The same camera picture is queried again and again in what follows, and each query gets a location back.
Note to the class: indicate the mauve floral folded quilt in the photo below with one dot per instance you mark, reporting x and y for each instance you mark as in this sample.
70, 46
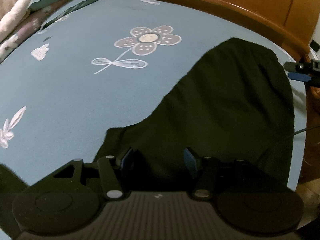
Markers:
27, 27

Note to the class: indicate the lower teal pillow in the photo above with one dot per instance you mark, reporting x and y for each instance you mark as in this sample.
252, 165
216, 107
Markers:
63, 12

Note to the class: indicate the blue floral bed sheet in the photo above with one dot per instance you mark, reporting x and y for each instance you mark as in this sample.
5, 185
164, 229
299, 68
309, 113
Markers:
106, 65

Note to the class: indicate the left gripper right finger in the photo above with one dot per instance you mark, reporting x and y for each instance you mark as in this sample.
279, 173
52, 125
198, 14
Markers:
206, 174

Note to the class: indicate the black sweatpants with white drawstring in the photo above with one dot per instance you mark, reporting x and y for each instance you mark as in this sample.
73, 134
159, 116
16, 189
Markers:
235, 105

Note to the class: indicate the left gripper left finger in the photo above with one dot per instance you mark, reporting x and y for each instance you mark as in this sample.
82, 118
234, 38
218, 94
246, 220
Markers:
104, 177

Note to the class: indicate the pink floral folded quilt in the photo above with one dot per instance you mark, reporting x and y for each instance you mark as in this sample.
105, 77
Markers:
12, 18

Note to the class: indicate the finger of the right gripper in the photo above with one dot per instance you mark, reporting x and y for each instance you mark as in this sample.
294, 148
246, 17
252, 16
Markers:
298, 76
298, 67

